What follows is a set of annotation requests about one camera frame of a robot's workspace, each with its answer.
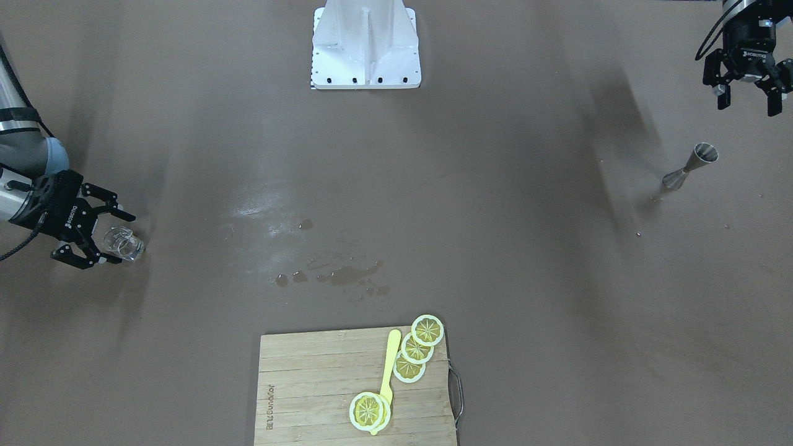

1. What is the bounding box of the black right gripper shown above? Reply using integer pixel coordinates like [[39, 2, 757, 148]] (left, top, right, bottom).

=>
[[7, 170, 136, 270]]

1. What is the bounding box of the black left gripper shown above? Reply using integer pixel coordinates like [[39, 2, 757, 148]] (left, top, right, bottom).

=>
[[703, 12, 792, 118]]

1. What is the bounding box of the clear glass cup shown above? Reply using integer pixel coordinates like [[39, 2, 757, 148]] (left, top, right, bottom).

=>
[[102, 226, 146, 261]]

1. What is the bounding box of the steel double-ended jigger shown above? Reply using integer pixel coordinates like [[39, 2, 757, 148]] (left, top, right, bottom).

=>
[[662, 143, 719, 190]]

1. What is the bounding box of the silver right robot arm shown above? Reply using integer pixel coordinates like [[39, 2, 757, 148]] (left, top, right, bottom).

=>
[[1, 53, 135, 270]]

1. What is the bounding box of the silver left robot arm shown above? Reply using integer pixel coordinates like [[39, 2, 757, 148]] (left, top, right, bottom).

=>
[[696, 1, 792, 118]]

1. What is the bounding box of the brown table mat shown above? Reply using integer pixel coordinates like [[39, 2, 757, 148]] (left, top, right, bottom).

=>
[[2, 1, 791, 445]]

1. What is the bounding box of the bamboo cutting board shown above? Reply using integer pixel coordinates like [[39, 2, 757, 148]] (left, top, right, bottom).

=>
[[254, 327, 458, 445]]

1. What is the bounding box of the lemon slice on knife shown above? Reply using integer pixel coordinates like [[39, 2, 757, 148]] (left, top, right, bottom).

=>
[[348, 391, 392, 435]]

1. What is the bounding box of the lemon slice middle row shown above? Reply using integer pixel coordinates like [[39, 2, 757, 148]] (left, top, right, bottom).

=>
[[400, 334, 434, 365]]

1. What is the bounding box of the lemon slice row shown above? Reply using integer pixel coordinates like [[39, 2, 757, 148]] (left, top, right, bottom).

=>
[[411, 314, 445, 347], [393, 353, 427, 383], [400, 334, 434, 365]]

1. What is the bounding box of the lemon slice lower row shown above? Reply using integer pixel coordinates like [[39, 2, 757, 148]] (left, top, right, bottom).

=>
[[393, 353, 427, 383]]

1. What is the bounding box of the lemon slice upper row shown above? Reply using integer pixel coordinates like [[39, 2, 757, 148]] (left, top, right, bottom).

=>
[[411, 314, 445, 347]]

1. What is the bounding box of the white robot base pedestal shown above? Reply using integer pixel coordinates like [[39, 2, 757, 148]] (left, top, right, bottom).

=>
[[310, 1, 422, 90]]

